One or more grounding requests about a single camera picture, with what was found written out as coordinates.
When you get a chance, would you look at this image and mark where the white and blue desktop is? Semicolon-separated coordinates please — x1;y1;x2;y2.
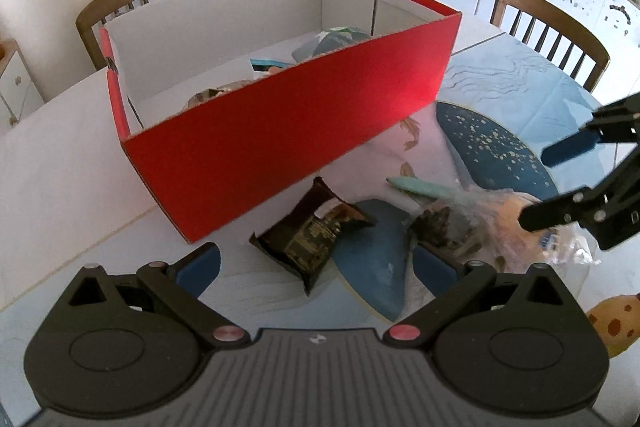
0;9;640;427

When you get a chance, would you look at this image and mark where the white printed snack packet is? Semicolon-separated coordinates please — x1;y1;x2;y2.
249;57;291;82

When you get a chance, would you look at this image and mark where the red cardboard box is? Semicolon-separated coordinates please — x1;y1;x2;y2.
98;0;463;244

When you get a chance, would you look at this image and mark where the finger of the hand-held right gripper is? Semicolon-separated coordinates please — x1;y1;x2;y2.
542;93;640;166
518;144;640;251

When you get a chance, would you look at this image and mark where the black snack packet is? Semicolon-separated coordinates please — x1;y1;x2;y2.
249;177;378;297

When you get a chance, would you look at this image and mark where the white sideboard cabinet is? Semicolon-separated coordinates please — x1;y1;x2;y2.
0;38;46;135

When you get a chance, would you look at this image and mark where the teal packet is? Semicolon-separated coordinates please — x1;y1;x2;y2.
291;26;373;62

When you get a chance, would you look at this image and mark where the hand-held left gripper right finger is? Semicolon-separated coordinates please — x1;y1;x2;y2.
382;243;576;352

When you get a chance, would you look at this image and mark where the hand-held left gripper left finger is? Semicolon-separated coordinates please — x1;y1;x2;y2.
62;243;249;350

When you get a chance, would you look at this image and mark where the brown patterned packet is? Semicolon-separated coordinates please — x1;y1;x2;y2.
180;79;256;112

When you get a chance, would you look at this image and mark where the clear bag of dark snack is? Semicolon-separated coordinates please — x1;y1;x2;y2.
407;202;483;263

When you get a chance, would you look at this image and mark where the clear plastic bag of snacks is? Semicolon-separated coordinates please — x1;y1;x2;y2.
450;187;601;275

